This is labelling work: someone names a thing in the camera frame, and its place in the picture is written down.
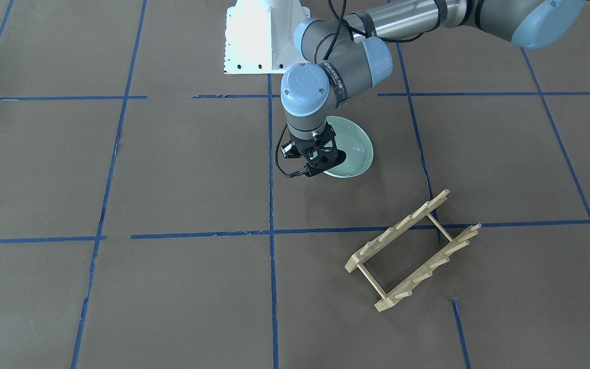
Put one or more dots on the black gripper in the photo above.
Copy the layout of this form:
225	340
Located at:
289	150

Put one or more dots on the light green plate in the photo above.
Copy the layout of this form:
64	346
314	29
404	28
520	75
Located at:
354	141

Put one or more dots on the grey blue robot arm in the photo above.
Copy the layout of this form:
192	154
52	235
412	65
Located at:
350	56

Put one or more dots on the wooden dish rack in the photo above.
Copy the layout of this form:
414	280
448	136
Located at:
407	253

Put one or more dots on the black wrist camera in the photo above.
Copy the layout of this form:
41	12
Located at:
290	151

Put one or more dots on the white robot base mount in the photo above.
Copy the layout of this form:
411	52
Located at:
259	36

